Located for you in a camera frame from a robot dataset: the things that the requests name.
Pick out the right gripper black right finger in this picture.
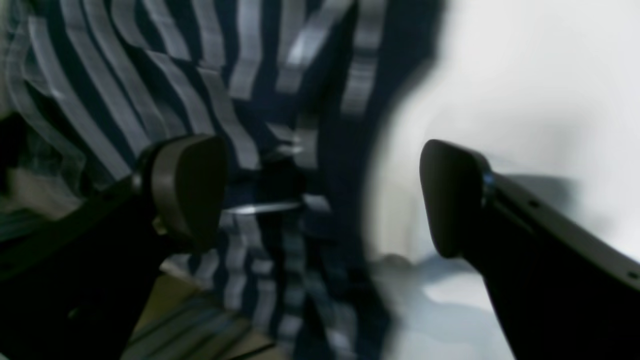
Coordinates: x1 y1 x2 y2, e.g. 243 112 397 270
419 139 640 360

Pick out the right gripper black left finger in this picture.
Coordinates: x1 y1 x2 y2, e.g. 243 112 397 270
0 134 227 360

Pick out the navy white striped t-shirt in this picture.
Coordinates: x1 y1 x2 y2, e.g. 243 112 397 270
1 0 445 360

